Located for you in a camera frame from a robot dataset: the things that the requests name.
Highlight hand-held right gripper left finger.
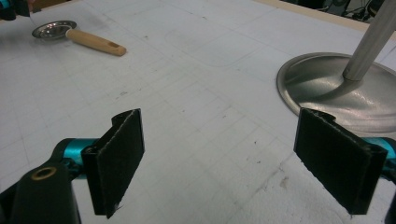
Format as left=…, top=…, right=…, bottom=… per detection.
left=80, top=107, right=146, bottom=219

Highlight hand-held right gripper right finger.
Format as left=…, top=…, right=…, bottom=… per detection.
left=292, top=106, right=389, bottom=216

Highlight wooden-handled metal strainer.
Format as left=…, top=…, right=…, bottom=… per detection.
left=31, top=20, right=128, bottom=58

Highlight black cables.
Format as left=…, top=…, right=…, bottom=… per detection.
left=320, top=0, right=387, bottom=23

